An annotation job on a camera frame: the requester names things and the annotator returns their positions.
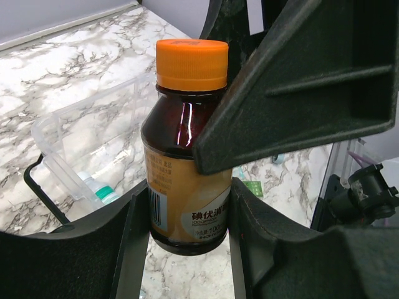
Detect green small medicine box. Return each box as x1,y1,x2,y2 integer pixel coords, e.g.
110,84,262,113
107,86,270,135
243,181,263,198

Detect white bottle green cap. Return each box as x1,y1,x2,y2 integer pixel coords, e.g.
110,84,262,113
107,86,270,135
77,171,120,205

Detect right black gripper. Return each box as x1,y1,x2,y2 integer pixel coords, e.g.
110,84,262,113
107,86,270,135
193,0,398,174

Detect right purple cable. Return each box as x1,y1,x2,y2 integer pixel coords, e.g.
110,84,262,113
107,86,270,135
347,149,373,171

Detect brown bottle orange cap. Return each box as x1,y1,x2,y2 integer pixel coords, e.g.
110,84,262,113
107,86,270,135
141,39,232,256

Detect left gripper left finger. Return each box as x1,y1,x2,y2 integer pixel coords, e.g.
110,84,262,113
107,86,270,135
1,181,150,298

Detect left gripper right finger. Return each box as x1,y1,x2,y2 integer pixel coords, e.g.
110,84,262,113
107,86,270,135
229,178,398,298

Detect clear plastic medicine box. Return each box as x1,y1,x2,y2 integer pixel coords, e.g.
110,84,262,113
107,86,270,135
24,74,157,225

